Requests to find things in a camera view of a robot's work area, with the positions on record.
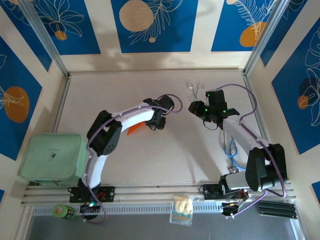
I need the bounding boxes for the blue stethoscope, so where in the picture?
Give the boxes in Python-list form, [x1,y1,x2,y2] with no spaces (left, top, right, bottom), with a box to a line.
[223,129,248,174]

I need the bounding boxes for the black controller board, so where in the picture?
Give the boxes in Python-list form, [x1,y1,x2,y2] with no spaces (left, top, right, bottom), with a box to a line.
[79,201,102,215]
[221,199,248,220]

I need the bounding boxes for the aluminium frame post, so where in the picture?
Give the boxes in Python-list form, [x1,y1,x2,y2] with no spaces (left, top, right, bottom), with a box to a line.
[18,0,70,77]
[243,0,292,76]

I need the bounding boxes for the clear bag with yellow contents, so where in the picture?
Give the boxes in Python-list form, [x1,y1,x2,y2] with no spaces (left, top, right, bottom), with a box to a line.
[169,194,194,227]

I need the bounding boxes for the orange paper sheet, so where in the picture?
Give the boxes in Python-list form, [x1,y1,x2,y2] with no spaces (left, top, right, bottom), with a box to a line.
[126,121,147,136]

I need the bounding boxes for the metal forceps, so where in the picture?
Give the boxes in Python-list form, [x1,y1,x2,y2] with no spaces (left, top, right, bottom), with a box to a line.
[186,81,205,102]

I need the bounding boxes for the black ribbed block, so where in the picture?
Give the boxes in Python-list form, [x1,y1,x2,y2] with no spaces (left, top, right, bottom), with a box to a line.
[257,199,296,220]

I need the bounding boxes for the aluminium mounting rail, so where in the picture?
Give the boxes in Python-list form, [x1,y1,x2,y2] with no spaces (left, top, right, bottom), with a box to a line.
[21,181,297,206]

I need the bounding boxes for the green round can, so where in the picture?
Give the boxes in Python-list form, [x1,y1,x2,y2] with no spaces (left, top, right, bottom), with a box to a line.
[52,203,76,220]

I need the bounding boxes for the aluminium table side rail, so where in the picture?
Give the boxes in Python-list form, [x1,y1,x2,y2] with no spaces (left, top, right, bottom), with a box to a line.
[242,72,279,180]
[51,73,72,136]

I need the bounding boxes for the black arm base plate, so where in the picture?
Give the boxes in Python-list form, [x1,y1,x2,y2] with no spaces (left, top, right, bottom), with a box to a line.
[199,183,250,201]
[69,185,116,203]

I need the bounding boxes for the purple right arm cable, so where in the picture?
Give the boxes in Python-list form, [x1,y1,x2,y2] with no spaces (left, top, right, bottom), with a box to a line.
[213,83,288,218]

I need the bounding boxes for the grey slotted cable duct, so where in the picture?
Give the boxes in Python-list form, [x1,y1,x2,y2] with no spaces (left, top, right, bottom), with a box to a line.
[32,202,261,216]

